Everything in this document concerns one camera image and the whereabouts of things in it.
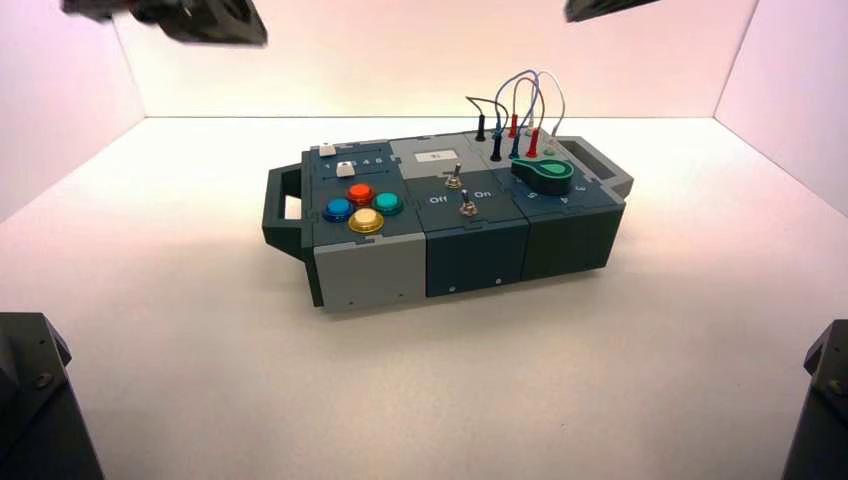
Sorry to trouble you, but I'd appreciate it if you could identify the white jumper cable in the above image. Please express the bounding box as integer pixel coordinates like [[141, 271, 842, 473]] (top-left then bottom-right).
[[525, 70, 566, 155]]

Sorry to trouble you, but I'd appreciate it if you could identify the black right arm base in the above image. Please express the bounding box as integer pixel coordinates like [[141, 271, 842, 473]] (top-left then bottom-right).
[[781, 319, 848, 480]]

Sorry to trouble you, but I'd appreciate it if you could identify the red jumper cable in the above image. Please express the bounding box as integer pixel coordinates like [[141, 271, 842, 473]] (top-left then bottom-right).
[[508, 76, 547, 160]]

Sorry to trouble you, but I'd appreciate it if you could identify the blue jumper cable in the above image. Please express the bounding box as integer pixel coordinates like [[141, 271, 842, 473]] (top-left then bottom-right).
[[493, 68, 541, 161]]

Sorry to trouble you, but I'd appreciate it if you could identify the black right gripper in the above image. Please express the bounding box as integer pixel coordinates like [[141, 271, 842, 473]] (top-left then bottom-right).
[[564, 0, 664, 24]]

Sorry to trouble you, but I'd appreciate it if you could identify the teal round push button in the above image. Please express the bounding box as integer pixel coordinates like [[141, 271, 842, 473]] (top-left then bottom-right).
[[372, 192, 405, 217]]

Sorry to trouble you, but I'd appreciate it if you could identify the blue round push button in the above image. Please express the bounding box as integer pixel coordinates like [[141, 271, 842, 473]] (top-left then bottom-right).
[[322, 197, 355, 224]]

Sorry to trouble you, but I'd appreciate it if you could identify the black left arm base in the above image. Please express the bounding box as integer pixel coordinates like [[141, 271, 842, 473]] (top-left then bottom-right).
[[0, 311, 106, 480]]

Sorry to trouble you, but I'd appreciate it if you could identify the black jumper cable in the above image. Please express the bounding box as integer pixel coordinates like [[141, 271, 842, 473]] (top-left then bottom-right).
[[465, 95, 510, 163]]

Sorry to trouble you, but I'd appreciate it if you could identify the teal and grey control box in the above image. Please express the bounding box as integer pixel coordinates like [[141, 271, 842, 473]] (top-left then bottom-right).
[[262, 135, 635, 313]]

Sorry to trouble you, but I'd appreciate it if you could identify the green rotary knob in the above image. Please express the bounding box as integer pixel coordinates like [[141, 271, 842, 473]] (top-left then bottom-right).
[[510, 157, 576, 197]]

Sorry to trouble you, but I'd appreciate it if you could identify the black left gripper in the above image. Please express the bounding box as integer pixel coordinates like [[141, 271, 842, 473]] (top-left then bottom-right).
[[62, 0, 270, 48]]

